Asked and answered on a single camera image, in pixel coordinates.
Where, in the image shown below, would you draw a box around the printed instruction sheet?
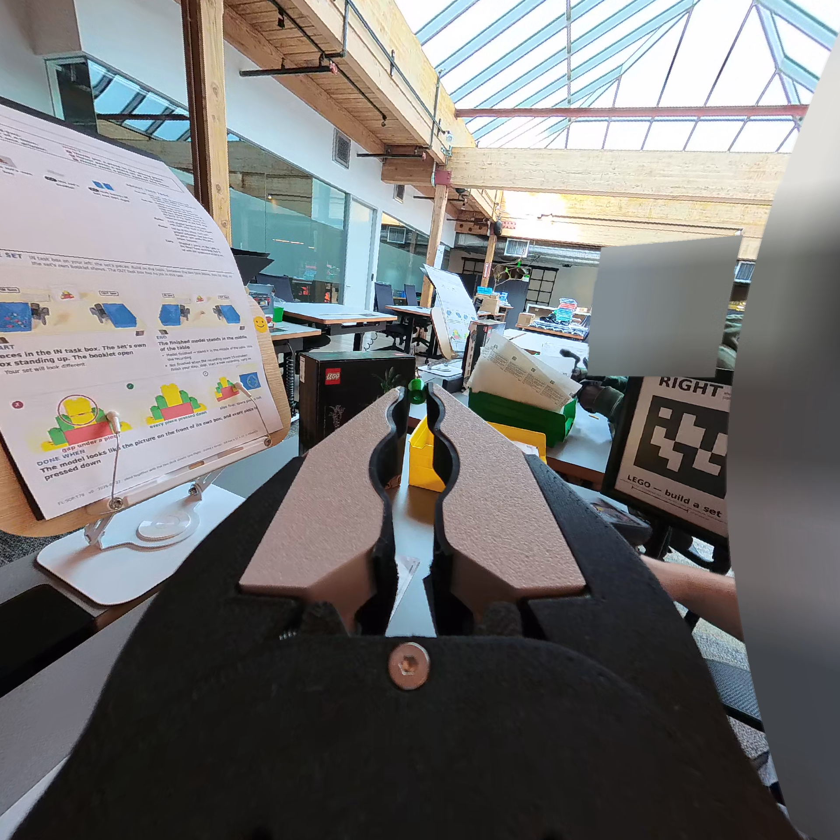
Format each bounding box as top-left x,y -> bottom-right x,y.
0,105 -> 273,521

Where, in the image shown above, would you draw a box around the wooden top office desk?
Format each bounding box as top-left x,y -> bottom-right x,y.
282,302 -> 398,352

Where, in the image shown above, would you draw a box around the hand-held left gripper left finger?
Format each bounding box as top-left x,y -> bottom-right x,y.
239,386 -> 409,636

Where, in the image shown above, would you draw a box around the wooden support post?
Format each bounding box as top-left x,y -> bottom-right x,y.
180,0 -> 232,245

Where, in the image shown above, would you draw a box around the green plastic bin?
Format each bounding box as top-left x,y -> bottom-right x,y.
467,387 -> 578,448

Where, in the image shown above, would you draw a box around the wooden document stand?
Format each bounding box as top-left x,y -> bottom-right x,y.
0,289 -> 293,608

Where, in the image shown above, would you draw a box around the person's right forearm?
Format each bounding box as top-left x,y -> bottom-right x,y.
642,556 -> 742,641

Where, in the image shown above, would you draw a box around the black framed marker sign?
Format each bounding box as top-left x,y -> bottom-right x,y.
602,374 -> 735,544

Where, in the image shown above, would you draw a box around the white folded papers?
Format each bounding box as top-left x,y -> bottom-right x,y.
471,333 -> 583,414

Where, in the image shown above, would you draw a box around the yellow plastic bin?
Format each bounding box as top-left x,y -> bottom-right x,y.
407,416 -> 547,494

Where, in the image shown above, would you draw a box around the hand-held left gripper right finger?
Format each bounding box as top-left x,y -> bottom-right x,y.
427,384 -> 587,636

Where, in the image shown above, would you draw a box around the tilted instruction board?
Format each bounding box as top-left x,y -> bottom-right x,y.
423,264 -> 480,358

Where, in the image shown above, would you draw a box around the black folded panel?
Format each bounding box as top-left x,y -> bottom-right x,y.
233,248 -> 275,284

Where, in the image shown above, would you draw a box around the black bamboo print box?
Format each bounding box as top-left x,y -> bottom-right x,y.
298,351 -> 417,457

